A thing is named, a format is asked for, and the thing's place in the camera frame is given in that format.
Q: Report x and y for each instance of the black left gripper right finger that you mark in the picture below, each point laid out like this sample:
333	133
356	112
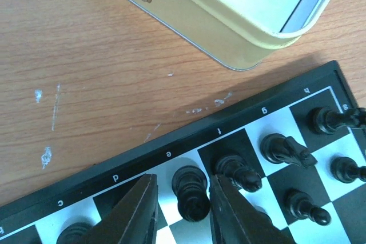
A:
234	220

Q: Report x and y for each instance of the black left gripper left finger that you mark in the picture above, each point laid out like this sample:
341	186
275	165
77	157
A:
133	219

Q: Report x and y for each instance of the black chess piece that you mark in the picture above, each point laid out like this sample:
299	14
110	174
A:
189	185

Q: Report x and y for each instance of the black white chess board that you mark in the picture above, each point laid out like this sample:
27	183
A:
296	152

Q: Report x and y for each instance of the gold square tin box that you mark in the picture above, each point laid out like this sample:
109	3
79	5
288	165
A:
238	34

